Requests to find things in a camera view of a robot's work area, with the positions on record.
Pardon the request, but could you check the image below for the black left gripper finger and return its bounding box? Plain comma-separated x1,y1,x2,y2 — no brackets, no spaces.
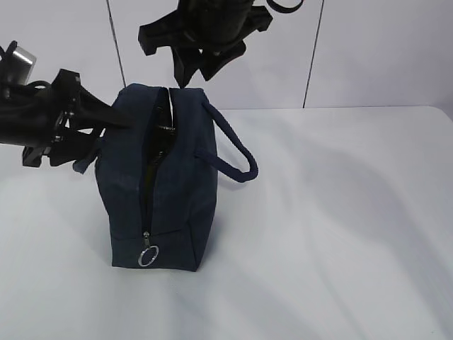
76,90,133,128

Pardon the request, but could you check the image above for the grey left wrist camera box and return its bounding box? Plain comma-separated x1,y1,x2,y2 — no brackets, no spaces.
6,46,37,85

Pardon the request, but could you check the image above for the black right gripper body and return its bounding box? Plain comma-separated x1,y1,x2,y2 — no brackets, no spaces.
177,1,273,78

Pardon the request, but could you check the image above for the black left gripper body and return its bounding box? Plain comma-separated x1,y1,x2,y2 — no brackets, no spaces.
22,69,103,167

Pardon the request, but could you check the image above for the navy blue lunch bag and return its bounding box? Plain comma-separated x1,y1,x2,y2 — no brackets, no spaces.
73,84,258,271

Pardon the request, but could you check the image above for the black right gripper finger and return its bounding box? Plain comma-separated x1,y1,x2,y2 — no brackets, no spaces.
138,12,191,56
171,47,212,88

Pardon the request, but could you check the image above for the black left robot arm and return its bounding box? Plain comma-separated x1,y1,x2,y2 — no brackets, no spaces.
1,69,132,168

